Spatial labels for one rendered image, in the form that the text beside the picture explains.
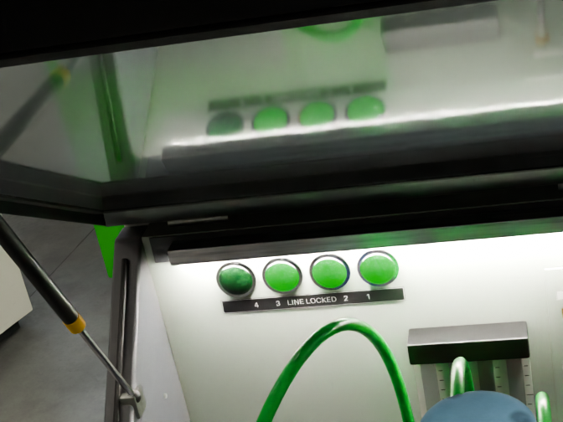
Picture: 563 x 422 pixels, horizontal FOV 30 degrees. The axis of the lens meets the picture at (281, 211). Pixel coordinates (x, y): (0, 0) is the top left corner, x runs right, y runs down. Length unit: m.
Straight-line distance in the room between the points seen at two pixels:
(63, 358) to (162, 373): 2.73
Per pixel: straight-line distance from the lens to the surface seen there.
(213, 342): 1.39
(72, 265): 4.79
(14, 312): 4.31
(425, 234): 1.23
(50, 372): 4.04
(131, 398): 1.27
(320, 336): 1.08
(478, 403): 0.67
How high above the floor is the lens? 1.99
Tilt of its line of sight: 25 degrees down
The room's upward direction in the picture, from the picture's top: 12 degrees counter-clockwise
